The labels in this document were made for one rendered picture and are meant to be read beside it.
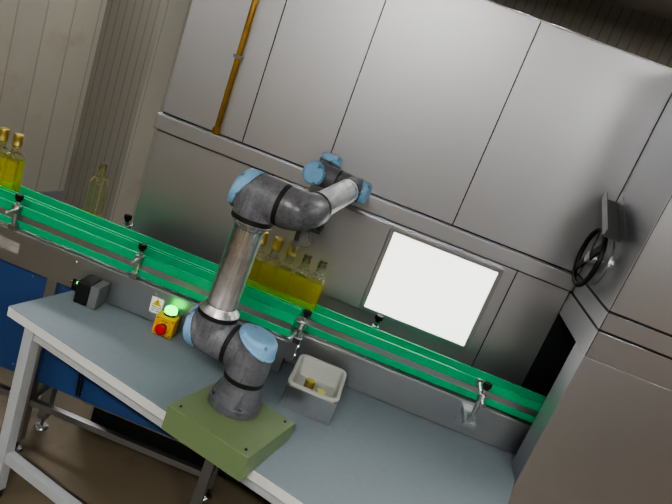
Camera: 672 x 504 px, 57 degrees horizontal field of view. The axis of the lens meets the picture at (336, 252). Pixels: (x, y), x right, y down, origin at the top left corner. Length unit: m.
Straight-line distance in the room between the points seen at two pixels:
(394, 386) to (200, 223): 0.95
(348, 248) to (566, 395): 0.88
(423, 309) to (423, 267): 0.16
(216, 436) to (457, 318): 1.05
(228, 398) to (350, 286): 0.76
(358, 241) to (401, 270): 0.19
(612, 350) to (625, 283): 0.21
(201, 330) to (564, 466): 1.23
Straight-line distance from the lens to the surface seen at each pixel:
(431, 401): 2.24
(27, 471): 2.42
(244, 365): 1.69
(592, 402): 2.11
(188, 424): 1.70
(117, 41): 5.05
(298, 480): 1.75
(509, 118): 2.21
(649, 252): 1.98
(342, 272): 2.27
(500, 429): 2.30
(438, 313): 2.30
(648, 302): 2.02
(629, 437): 2.19
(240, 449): 1.65
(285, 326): 2.11
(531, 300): 2.34
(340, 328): 2.17
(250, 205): 1.59
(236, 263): 1.65
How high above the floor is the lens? 1.80
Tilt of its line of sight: 17 degrees down
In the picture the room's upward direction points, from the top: 21 degrees clockwise
